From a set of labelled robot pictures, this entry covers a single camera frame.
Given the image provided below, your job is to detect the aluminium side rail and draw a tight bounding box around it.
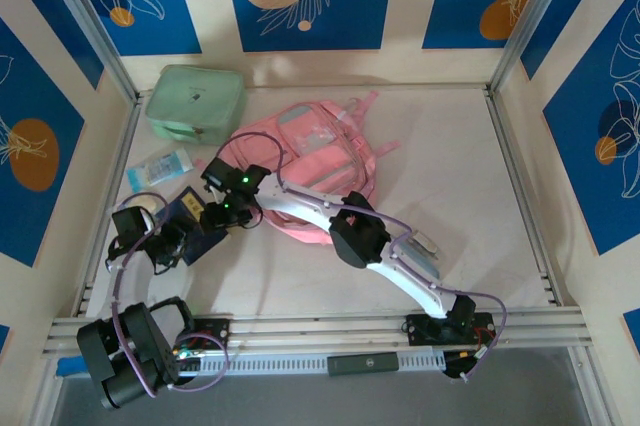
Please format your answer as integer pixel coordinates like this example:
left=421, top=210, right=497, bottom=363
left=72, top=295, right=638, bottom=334
left=483, top=88, right=571, bottom=307
left=72, top=93, right=144, bottom=320

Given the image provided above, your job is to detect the small white clip item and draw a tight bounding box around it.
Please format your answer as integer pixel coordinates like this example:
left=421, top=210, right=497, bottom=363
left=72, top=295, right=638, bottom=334
left=407, top=230, right=444, bottom=260

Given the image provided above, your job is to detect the dark rectangular bar device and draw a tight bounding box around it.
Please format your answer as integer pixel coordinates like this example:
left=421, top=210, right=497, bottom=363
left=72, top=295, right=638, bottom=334
left=327, top=353, right=400, bottom=377

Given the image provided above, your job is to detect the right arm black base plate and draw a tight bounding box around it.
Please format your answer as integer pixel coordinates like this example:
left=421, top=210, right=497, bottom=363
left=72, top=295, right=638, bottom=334
left=405, top=313, right=499, bottom=347

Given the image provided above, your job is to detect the right black cable bracket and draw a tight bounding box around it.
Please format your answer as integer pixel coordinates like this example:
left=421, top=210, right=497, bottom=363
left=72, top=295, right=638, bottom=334
left=442, top=348, right=494, bottom=381

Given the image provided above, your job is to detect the aluminium frame post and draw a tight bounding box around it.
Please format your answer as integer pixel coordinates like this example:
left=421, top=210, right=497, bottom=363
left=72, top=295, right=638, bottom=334
left=489, top=0, right=574, bottom=95
left=37, top=0, right=141, bottom=105

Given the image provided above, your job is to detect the grey slotted cable duct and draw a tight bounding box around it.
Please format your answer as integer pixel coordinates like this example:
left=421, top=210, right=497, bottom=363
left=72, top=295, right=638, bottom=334
left=172, top=351, right=447, bottom=378

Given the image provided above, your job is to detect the blue tape piece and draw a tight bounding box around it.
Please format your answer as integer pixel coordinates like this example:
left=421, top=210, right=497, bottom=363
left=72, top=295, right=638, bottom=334
left=54, top=354, right=84, bottom=377

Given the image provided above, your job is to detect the blue white tissue pack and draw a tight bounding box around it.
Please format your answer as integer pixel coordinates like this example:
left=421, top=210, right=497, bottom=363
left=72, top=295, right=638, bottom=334
left=125, top=149, right=194, bottom=192

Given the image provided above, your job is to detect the clear snack packet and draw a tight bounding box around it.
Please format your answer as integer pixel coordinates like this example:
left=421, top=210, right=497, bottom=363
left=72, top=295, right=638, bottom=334
left=124, top=190, right=169, bottom=212

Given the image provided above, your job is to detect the aluminium front rail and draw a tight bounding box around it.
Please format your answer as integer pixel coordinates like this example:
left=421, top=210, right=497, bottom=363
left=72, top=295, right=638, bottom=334
left=42, top=308, right=596, bottom=358

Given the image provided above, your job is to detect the mint green zip pouch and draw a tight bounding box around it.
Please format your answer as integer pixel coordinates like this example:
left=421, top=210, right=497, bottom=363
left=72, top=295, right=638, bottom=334
left=144, top=64, right=246, bottom=146

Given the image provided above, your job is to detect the pink backpack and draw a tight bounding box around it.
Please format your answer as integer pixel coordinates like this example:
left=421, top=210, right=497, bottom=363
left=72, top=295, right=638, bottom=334
left=227, top=90, right=401, bottom=247

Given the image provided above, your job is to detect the light blue pencil case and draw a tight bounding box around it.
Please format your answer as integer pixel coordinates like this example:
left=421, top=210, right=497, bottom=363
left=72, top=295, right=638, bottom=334
left=394, top=238, right=444, bottom=282

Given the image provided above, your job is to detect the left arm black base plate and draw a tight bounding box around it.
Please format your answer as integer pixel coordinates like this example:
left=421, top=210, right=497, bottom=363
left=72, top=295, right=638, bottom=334
left=174, top=318, right=234, bottom=353

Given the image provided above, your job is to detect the blue book yellow label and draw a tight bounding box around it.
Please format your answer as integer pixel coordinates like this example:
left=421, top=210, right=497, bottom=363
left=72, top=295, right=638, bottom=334
left=157, top=185, right=231, bottom=267

